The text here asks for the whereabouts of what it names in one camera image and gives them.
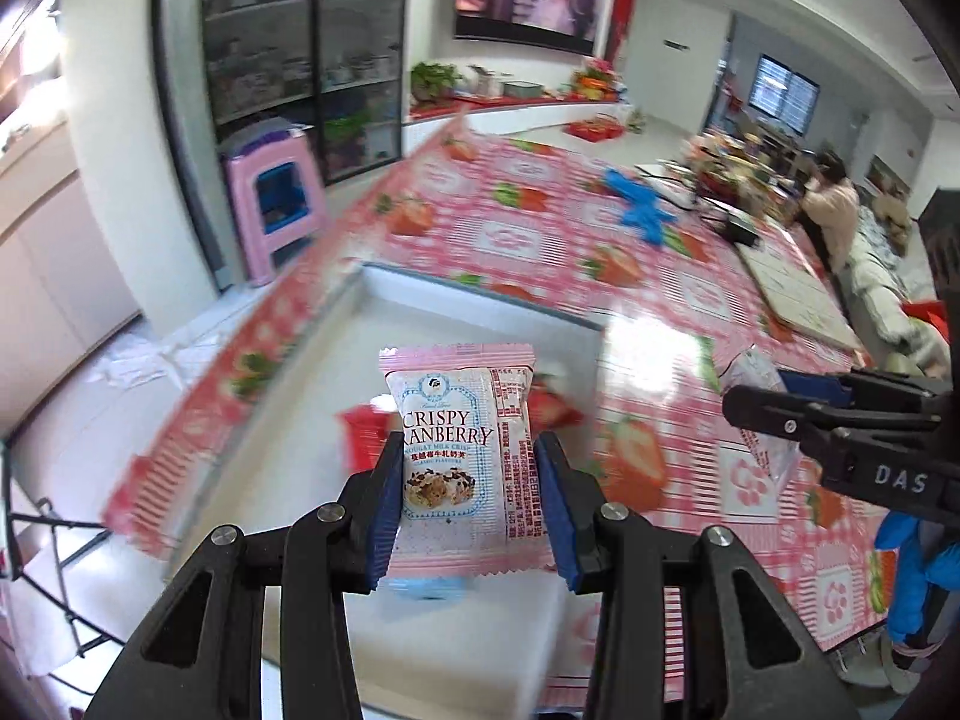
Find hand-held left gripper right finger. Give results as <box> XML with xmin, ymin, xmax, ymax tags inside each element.
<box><xmin>532</xmin><ymin>431</ymin><xmax>863</xmax><ymax>720</ymax></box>

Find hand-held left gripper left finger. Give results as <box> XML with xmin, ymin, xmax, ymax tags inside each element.
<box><xmin>112</xmin><ymin>431</ymin><xmax>406</xmax><ymax>720</ymax></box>

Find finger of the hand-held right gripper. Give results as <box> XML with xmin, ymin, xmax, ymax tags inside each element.
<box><xmin>724</xmin><ymin>382</ymin><xmax>942</xmax><ymax>458</ymax></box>
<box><xmin>776</xmin><ymin>371</ymin><xmax>946</xmax><ymax>413</ymax></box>

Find white pink snack packet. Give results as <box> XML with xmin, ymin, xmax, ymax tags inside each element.
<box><xmin>721</xmin><ymin>349</ymin><xmax>802</xmax><ymax>482</ymax></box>
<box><xmin>379</xmin><ymin>343</ymin><xmax>538</xmax><ymax>580</ymax></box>

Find red snack packet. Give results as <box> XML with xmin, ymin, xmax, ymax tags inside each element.
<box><xmin>341</xmin><ymin>405</ymin><xmax>398</xmax><ymax>470</ymax></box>
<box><xmin>536</xmin><ymin>379</ymin><xmax>590</xmax><ymax>428</ymax></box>

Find grey box with white inside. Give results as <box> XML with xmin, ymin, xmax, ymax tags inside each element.
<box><xmin>161</xmin><ymin>259</ymin><xmax>610</xmax><ymax>720</ymax></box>

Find person's right hand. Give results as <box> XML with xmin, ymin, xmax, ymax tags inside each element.
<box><xmin>874</xmin><ymin>511</ymin><xmax>960</xmax><ymax>646</ymax></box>

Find white folded board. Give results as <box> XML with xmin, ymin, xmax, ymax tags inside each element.
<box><xmin>737</xmin><ymin>244</ymin><xmax>865</xmax><ymax>352</ymax></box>

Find grey sofa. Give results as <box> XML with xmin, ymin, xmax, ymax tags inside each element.
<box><xmin>840</xmin><ymin>206</ymin><xmax>950</xmax><ymax>376</ymax></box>

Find strawberry print pink tablecloth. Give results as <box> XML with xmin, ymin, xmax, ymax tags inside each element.
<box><xmin>101</xmin><ymin>116</ymin><xmax>960</xmax><ymax>691</ymax></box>

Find black power adapter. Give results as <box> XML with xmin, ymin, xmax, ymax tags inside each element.
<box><xmin>716</xmin><ymin>214</ymin><xmax>764</xmax><ymax>247</ymax></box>

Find pair of blue rubber gloves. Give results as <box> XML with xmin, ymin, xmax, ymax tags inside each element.
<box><xmin>602</xmin><ymin>167</ymin><xmax>680</xmax><ymax>245</ymax></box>

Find crumpled white paper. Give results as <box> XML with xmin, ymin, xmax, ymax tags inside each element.
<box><xmin>90</xmin><ymin>330</ymin><xmax>200</xmax><ymax>391</ymax></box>

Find dark framed window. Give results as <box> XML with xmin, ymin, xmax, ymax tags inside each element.
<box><xmin>750</xmin><ymin>52</ymin><xmax>820</xmax><ymax>137</ymax></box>

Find pink plastic stool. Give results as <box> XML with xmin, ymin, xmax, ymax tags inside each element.
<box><xmin>223</xmin><ymin>141</ymin><xmax>329</xmax><ymax>287</ymax></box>

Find potted pink flowers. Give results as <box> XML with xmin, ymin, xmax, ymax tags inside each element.
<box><xmin>572</xmin><ymin>58</ymin><xmax>625</xmax><ymax>102</ymax></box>

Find green potted plant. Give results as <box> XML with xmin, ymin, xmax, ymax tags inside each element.
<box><xmin>409</xmin><ymin>62</ymin><xmax>464</xmax><ymax>102</ymax></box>

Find glass door cabinet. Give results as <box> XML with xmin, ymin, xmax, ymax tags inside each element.
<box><xmin>154</xmin><ymin>0</ymin><xmax>415</xmax><ymax>188</ymax></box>

